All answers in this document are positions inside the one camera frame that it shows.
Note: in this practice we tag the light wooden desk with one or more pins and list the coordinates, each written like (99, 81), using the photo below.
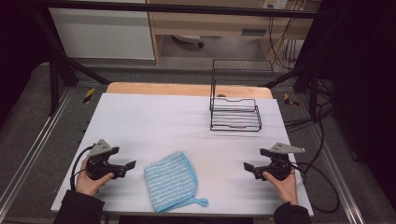
(211, 23)

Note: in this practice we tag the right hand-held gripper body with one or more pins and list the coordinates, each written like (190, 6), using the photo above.
(280, 166)

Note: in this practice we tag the black metal stand frame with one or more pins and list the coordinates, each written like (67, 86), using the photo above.
(59, 67)

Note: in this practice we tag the white cabinet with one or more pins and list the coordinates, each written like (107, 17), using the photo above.
(102, 34)

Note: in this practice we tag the person's left hand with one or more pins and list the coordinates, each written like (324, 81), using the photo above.
(85, 185)

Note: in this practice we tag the aluminium floor rail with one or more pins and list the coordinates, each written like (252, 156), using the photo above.
(337, 177)
(34, 143)

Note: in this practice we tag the blue striped cloth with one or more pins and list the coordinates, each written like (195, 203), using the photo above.
(171, 182)

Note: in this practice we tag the white wall socket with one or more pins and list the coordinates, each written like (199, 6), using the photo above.
(275, 3)

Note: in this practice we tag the black curtain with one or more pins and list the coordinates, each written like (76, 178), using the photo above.
(17, 46)
(364, 93)

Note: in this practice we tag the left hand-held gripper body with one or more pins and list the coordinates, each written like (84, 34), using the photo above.
(99, 161)

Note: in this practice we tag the white chair base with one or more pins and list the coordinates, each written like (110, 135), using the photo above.
(188, 39)

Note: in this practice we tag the person's right hand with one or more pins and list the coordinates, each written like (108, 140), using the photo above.
(288, 189)

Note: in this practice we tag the white table cover sheet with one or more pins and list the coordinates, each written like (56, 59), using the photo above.
(162, 124)

